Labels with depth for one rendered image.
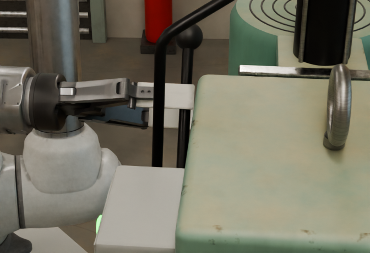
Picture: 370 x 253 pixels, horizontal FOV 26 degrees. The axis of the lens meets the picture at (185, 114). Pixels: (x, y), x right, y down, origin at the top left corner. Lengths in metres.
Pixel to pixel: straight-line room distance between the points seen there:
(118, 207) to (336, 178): 0.16
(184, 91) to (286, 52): 0.25
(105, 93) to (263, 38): 0.23
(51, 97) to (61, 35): 0.54
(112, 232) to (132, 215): 0.02
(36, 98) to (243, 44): 0.31
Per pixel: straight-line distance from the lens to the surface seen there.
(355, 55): 0.75
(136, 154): 3.31
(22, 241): 1.81
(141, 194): 0.62
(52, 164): 1.62
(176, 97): 0.96
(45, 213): 1.66
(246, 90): 0.67
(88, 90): 0.97
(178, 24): 0.67
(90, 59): 4.06
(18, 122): 1.04
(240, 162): 0.58
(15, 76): 1.04
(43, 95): 1.03
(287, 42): 0.76
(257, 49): 0.82
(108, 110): 1.08
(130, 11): 4.20
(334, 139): 0.58
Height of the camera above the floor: 1.85
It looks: 31 degrees down
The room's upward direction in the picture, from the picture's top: straight up
